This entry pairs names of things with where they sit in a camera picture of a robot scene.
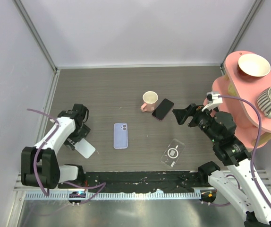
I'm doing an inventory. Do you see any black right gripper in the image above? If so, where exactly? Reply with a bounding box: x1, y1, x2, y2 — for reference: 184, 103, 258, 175
172, 103, 220, 143

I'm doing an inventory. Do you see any white phone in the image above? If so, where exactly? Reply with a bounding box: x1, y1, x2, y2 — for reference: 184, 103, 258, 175
75, 139, 96, 159

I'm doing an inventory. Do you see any lilac phone case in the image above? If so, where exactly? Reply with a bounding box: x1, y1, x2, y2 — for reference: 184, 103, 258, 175
113, 122, 128, 149

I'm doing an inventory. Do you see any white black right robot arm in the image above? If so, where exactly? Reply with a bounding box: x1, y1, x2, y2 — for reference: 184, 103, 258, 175
172, 104, 271, 227

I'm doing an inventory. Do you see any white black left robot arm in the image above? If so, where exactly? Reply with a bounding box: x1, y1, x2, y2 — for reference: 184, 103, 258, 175
21, 104, 96, 194

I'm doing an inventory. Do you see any purple phone black screen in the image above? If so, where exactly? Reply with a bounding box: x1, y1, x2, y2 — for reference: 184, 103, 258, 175
152, 98, 174, 121

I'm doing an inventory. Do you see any clear magsafe phone case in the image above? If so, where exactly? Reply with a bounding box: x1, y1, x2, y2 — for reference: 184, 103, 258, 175
160, 139, 185, 167

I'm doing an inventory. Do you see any pink mug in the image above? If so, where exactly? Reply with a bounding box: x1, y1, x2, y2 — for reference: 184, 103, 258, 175
140, 91, 159, 112

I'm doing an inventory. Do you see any pink tiered wooden shelf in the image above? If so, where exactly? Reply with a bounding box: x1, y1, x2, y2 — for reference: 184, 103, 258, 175
212, 51, 271, 151

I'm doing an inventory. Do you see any white bowl brown outside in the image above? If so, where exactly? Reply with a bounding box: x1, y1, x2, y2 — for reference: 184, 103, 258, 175
237, 53, 271, 80

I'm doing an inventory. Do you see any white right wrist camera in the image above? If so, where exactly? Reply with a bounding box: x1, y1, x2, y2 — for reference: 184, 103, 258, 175
202, 91, 223, 112

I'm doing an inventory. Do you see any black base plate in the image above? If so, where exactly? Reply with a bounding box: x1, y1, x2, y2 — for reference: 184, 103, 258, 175
58, 171, 211, 193

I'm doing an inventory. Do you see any white slotted cable duct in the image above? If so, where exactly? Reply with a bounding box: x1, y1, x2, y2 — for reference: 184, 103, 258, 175
24, 189, 201, 201

